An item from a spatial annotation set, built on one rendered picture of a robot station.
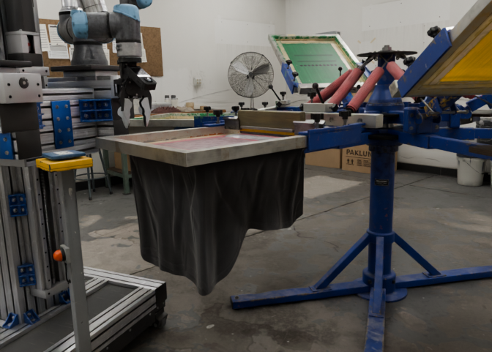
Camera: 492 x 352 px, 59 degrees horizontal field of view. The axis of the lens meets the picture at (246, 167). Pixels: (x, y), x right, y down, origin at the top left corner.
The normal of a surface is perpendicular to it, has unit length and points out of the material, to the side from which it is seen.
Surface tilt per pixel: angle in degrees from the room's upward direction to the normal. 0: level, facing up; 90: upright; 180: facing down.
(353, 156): 90
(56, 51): 86
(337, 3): 90
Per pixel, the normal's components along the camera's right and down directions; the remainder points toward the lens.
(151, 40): 0.66, 0.12
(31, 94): 0.91, 0.05
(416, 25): -0.75, 0.14
